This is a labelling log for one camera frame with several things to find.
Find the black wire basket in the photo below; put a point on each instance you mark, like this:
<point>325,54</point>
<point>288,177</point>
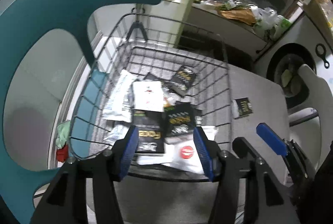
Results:
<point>167,78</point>

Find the orange snack packet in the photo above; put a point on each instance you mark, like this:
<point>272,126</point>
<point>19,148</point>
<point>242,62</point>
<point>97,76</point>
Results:
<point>169,98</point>

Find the white long powder sachet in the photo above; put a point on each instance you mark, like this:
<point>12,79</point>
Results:
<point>148,96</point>

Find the plastic bags on counter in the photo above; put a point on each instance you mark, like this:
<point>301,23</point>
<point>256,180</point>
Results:
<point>266,23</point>

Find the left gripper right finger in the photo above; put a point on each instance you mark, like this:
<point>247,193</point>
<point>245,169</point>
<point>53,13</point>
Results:
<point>217,166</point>

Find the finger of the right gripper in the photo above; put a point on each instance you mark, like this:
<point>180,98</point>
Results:
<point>273,139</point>
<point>247,159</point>

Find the white sachet red logo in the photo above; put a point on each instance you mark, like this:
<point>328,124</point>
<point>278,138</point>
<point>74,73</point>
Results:
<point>186,158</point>

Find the washing machine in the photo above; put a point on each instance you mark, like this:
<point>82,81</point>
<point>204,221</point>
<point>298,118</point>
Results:
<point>296,47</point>

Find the black Face tissue pack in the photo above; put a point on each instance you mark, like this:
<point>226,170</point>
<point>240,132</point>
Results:
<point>180,121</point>
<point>241,107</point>
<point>152,78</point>
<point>150,132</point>
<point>182,80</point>

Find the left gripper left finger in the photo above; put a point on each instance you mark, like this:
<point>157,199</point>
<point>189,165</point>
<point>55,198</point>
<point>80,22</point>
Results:
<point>65,198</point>

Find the white blue text packet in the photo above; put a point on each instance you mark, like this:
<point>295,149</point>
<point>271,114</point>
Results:
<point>119,104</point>

